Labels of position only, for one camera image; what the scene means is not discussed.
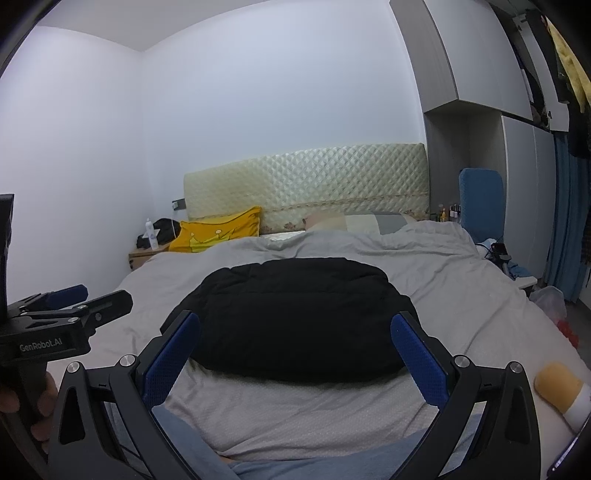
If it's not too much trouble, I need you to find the black bag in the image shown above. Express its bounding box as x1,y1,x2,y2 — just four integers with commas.
137,219,184,250

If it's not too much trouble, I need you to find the yellow plush toy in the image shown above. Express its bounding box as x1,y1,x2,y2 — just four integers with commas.
534,363,591,433

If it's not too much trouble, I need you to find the yellow pillow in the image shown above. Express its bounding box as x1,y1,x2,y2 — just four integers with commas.
168,206,263,254

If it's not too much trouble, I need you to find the grey white wardrobe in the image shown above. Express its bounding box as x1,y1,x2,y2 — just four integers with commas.
390,0,560,287

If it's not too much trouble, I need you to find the wooden nightstand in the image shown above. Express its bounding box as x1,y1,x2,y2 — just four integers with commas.
128,248,171,273

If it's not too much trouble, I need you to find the yellow hanging garment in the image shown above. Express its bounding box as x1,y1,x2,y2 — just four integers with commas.
551,18,591,112

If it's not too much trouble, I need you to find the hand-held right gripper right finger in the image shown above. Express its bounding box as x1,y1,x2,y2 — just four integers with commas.
390,310,542,480

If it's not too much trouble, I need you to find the person's left hand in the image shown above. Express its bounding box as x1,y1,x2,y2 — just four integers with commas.
0,371,59,444

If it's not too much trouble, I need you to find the red object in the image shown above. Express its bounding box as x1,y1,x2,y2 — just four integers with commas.
556,318,581,352

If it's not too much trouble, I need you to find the blue chair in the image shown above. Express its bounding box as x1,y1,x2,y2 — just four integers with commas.
458,168,507,245

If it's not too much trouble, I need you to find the white plastic bag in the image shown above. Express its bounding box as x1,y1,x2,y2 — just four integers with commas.
530,286,568,325

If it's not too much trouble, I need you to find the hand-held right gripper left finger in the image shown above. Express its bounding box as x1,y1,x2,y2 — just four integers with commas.
48,309,204,480

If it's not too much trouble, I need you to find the black device with red light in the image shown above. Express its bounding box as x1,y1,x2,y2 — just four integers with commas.
489,242,514,274

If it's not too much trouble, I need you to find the black puffer jacket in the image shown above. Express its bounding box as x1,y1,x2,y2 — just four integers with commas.
159,257,422,384

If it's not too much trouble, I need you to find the blue curtain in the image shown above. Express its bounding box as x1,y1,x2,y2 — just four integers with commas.
549,131,591,305

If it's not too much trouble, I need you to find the cream quilted headboard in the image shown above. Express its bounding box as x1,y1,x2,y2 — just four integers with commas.
183,142,430,234

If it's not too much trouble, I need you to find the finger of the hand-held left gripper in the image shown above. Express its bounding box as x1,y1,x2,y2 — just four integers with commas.
18,285,89,315
69,290,134,334

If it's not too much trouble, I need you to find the grey patchwork pillow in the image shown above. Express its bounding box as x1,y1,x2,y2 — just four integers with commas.
305,211,419,235

